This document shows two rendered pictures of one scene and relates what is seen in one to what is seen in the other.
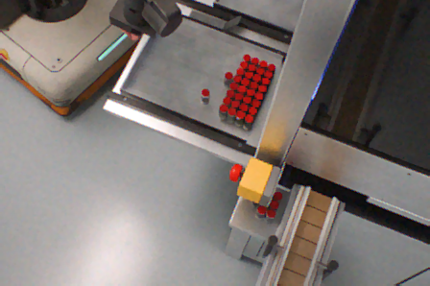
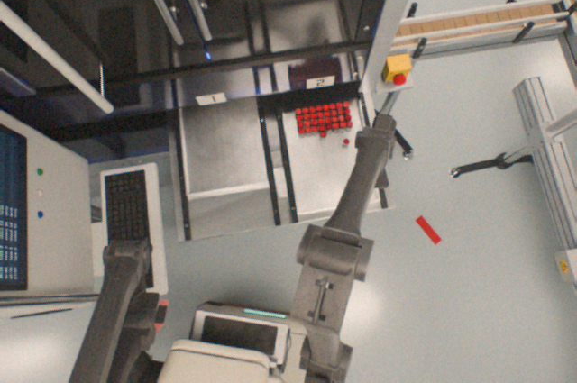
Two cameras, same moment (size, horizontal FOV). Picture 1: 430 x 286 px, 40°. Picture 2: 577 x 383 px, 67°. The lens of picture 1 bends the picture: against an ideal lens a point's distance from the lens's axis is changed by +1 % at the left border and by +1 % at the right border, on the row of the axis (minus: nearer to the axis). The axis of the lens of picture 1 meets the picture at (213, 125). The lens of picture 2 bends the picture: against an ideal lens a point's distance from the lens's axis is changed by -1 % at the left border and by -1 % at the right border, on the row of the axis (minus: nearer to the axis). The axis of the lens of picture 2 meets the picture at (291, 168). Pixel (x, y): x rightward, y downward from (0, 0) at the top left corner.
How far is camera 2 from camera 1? 1.07 m
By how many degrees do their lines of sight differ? 33
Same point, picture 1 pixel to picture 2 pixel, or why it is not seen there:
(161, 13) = (390, 123)
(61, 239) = (406, 265)
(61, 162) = (359, 304)
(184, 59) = (322, 177)
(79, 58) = (295, 330)
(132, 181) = not seen: hidden behind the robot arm
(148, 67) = not seen: hidden behind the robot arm
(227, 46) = (293, 155)
